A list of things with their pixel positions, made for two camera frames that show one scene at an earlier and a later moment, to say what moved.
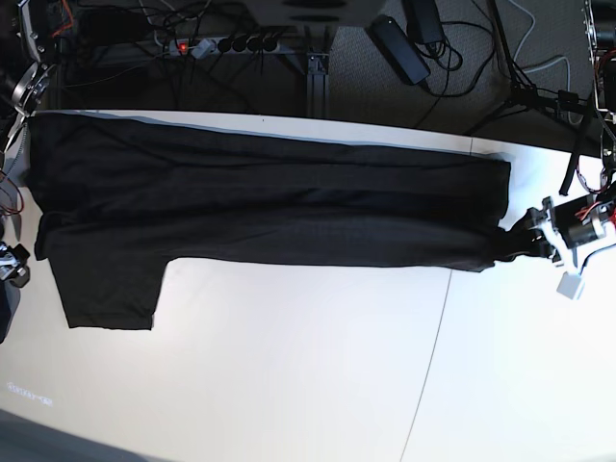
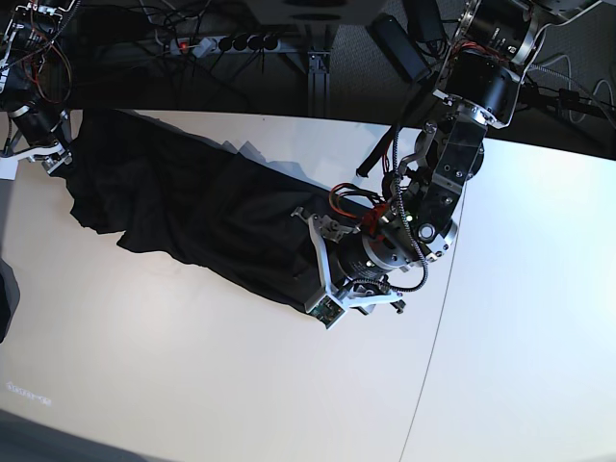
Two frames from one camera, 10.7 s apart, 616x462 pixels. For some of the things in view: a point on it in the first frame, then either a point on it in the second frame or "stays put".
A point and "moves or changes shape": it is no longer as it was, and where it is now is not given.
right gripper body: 577,221 -> 364,296
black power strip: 202,47 stays put
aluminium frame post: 318,85 stays put
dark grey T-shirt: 115,198 moves or changes shape
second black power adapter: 423,22 stays put
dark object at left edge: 10,298 stays put
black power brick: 398,50 stays put
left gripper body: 8,262 -> 51,156
